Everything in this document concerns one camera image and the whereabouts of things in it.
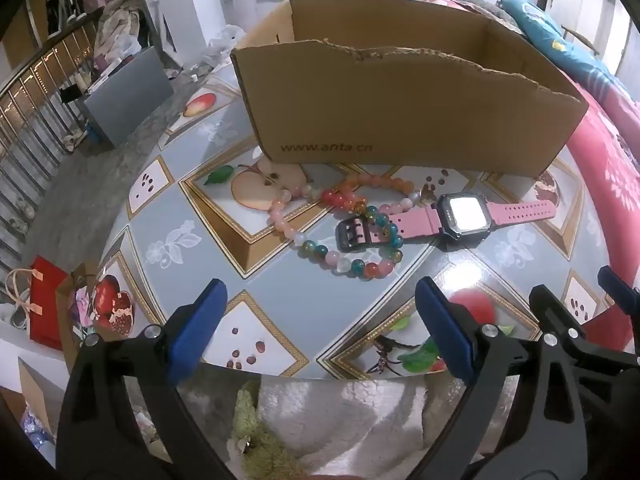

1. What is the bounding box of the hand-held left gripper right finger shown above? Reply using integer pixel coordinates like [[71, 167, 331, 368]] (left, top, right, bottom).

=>
[[415, 276, 606, 480]]

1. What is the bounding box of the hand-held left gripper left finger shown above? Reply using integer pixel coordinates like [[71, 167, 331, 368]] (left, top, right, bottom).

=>
[[55, 278, 236, 480]]

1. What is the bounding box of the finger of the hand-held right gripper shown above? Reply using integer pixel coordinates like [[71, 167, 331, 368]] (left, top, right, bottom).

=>
[[597, 265, 640, 311], [529, 284, 640, 461]]

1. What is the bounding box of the multicolour bead bracelet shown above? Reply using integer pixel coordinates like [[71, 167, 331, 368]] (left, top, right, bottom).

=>
[[268, 186, 405, 281]]

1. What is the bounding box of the pink strap smart watch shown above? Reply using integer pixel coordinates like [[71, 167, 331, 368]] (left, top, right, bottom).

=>
[[335, 192, 560, 253]]

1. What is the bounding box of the pink orange bead bracelet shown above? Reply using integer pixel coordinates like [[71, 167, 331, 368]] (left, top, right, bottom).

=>
[[320, 174, 418, 213]]

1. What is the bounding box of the brown cardboard box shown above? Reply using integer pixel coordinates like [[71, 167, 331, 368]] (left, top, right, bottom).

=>
[[231, 0, 590, 178]]

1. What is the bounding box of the brown floral paper bag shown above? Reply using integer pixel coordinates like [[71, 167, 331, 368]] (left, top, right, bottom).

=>
[[55, 262, 101, 356]]

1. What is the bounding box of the pink floral blanket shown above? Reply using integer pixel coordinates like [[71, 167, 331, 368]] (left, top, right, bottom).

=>
[[425, 0, 640, 351]]

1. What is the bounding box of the person's white fluffy clothing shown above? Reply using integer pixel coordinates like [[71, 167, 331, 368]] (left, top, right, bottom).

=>
[[220, 375, 501, 480]]

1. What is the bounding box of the red gift bag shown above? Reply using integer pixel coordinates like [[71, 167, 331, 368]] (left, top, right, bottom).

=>
[[27, 256, 68, 351]]

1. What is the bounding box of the flat cardboard piece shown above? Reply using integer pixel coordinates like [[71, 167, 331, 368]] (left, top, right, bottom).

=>
[[17, 357, 63, 436]]

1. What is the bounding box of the grey cabinet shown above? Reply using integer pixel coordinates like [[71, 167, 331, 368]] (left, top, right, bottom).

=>
[[82, 46, 173, 148]]

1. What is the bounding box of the wooden chair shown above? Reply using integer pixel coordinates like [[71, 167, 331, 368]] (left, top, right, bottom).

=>
[[560, 24, 601, 57]]

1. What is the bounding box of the blue floral pillow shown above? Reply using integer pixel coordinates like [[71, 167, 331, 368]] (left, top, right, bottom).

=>
[[500, 0, 640, 126]]

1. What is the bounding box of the metal stair railing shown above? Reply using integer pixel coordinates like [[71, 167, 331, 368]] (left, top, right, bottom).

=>
[[0, 10, 101, 261]]

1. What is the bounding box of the clear plastic bag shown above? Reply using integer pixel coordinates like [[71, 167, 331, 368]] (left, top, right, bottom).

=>
[[207, 25, 247, 55]]

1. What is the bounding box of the pile of clothes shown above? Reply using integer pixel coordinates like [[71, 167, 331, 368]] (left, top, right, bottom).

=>
[[97, 0, 151, 58]]

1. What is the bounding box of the white tower appliance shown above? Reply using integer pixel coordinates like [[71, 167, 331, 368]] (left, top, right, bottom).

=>
[[220, 0, 257, 36]]

